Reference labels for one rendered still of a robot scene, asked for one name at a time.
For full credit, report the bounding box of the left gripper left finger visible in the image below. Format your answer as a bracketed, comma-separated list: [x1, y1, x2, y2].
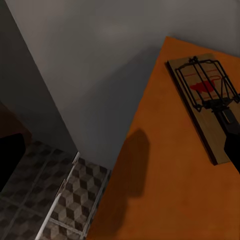
[0, 133, 26, 193]

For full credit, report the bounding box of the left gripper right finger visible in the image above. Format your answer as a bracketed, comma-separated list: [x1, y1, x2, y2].
[224, 133, 240, 173]

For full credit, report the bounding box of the mousetrap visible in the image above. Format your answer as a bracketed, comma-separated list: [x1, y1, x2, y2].
[167, 53, 240, 166]

